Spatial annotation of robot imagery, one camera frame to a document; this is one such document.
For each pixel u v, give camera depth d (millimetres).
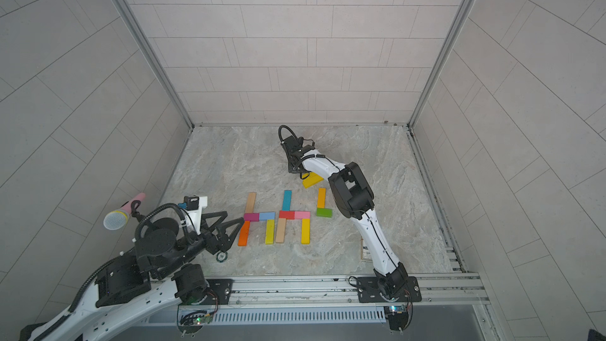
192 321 689
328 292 723
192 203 535
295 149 807
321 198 913
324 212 891
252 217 887
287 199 913
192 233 545
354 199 595
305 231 827
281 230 828
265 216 859
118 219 602
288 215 866
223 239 536
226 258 772
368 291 708
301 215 873
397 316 690
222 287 722
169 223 869
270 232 828
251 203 891
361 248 795
